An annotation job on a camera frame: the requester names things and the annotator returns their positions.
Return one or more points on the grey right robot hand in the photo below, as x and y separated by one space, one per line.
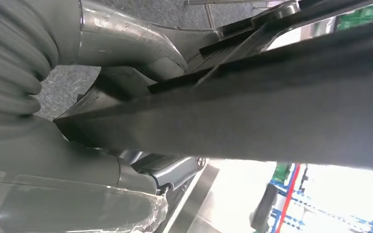
125 35

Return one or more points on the steel frame workbench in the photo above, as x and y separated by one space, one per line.
196 199

